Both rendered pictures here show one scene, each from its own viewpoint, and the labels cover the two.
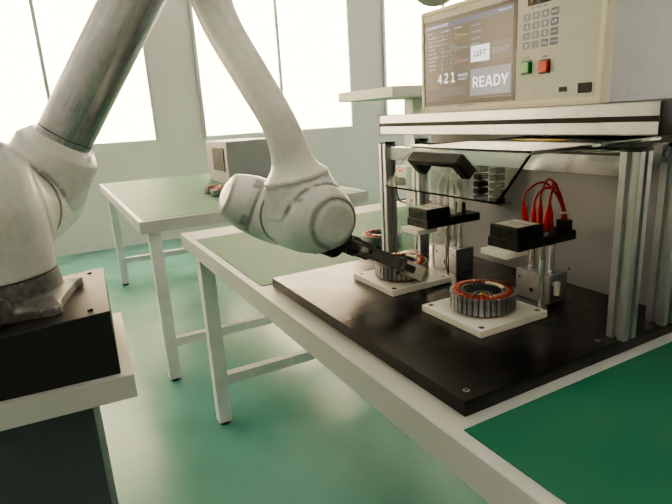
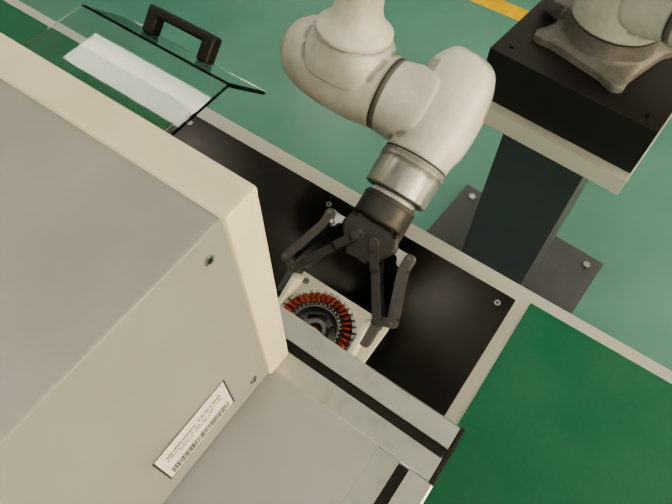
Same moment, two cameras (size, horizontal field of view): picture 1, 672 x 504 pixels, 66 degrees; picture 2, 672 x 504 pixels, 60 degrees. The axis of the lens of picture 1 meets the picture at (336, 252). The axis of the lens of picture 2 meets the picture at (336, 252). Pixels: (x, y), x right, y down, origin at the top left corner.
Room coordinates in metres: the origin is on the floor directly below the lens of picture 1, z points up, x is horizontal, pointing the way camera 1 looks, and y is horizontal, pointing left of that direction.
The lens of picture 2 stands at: (1.35, -0.25, 1.53)
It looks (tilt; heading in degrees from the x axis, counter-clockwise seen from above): 59 degrees down; 153
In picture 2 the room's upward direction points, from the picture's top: straight up
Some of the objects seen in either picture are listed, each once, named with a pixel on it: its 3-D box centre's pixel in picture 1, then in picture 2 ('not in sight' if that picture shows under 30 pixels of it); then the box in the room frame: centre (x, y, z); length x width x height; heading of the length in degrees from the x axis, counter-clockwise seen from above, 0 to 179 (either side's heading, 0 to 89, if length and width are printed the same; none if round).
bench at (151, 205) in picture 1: (217, 246); not in sight; (3.15, 0.74, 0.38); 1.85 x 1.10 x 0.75; 28
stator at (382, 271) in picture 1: (401, 266); (314, 331); (1.06, -0.14, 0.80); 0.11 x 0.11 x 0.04
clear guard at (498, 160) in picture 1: (516, 162); (92, 113); (0.80, -0.28, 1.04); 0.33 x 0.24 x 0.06; 118
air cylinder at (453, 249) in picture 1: (453, 256); not in sight; (1.13, -0.27, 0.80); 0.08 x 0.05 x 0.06; 28
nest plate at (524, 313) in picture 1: (482, 310); not in sight; (0.85, -0.25, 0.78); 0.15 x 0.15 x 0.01; 28
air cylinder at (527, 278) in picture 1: (540, 282); not in sight; (0.92, -0.38, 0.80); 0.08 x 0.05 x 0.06; 28
